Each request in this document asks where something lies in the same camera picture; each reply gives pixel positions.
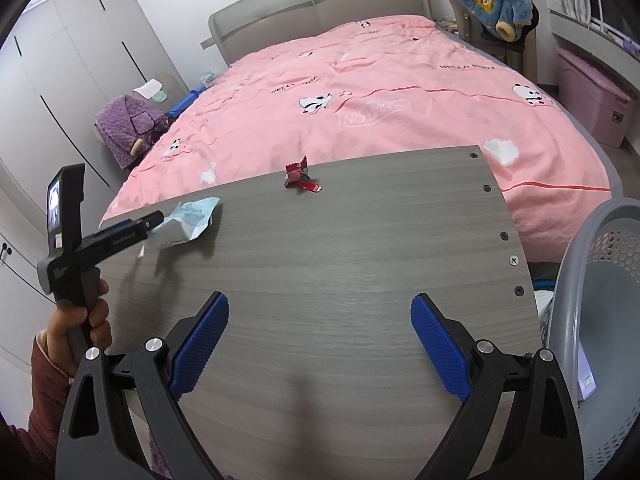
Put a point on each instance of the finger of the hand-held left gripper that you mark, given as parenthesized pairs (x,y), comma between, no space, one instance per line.
(152,221)

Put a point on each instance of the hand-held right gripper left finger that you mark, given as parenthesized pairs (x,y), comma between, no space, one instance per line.
(200,345)

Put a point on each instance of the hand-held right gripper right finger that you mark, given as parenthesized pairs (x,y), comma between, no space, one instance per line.
(440,350)

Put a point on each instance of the light blue plastic wrapper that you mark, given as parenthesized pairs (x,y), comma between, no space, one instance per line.
(190,220)

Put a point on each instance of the grey perforated basket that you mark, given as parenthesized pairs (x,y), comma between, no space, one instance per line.
(600,310)

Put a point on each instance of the person's left forearm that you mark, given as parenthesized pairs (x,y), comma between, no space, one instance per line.
(35,410)

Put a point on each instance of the person's left hand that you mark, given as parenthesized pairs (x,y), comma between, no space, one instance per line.
(55,335)

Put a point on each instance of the purple fuzzy robe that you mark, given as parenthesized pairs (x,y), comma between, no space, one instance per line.
(120,120)

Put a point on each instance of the purple fuzzy cloth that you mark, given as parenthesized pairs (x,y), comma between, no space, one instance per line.
(159,460)

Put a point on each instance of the white folded towel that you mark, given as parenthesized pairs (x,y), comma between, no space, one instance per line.
(146,88)

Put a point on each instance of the red candy wrapper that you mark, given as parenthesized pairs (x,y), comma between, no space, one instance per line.
(295,172)

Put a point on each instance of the white wardrobe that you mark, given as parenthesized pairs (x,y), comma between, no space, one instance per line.
(75,60)

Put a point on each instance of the grey bed headboard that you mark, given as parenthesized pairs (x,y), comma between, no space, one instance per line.
(310,15)

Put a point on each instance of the bed with pink duvet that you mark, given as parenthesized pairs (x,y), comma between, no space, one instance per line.
(400,85)

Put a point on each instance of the pink storage box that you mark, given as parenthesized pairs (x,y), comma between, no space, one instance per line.
(590,95)

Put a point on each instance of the grey chair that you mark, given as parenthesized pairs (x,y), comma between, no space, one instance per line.
(462,20)

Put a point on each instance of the blue fleece jacket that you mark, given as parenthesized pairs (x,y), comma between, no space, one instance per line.
(492,2)

